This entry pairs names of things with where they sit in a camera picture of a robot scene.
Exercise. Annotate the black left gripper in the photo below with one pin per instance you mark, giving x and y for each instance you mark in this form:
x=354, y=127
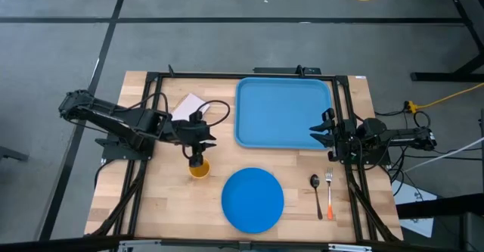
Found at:
x=193, y=132

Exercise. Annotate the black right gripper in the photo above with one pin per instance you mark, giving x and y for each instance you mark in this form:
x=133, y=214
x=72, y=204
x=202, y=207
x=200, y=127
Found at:
x=346, y=138

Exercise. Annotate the yellow plastic cup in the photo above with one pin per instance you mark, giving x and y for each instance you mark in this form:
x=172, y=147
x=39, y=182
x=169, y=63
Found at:
x=200, y=173

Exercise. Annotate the round blue plate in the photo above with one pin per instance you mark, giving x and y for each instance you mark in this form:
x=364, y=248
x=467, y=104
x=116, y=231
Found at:
x=252, y=201

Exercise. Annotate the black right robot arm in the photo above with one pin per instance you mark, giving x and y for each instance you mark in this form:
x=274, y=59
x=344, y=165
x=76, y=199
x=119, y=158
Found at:
x=401, y=134

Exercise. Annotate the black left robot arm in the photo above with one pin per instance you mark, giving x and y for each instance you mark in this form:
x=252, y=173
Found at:
x=113, y=116

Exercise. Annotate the dark metal spoon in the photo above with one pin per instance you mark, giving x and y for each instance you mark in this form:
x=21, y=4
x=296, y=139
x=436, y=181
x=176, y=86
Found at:
x=314, y=181

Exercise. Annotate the light blue rectangular tray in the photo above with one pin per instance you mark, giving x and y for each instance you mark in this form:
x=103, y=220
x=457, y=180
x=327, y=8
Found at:
x=280, y=112

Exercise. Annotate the white paper sheet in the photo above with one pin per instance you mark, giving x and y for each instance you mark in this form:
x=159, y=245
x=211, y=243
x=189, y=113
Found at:
x=187, y=106

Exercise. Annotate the white sheet on floor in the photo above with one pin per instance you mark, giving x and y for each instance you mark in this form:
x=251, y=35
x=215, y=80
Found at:
x=412, y=195

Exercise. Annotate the black metal stand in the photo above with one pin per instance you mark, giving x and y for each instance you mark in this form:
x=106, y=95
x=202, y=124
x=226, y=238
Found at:
x=446, y=76

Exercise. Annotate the black crossbar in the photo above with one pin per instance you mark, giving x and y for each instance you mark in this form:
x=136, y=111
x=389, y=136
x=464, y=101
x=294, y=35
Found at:
x=446, y=205

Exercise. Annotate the black bottom beam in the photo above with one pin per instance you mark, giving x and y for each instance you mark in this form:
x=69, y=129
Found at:
x=56, y=242

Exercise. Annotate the grey furniture foot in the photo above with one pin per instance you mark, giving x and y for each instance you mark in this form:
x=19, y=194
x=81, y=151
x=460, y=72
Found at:
x=11, y=154

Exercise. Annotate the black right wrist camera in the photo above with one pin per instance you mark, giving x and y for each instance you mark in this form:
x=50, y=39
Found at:
x=328, y=114

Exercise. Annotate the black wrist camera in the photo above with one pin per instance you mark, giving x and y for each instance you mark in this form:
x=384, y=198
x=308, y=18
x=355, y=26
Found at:
x=195, y=116
x=328, y=114

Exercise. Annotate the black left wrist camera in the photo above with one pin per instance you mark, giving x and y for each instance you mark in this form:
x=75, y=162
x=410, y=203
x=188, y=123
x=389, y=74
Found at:
x=195, y=116

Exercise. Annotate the black aluminium table frame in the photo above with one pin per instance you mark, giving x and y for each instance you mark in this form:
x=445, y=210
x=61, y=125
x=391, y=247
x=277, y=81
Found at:
x=204, y=75

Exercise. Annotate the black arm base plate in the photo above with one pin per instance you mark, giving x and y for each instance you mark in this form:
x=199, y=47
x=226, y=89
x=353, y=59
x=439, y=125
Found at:
x=113, y=151

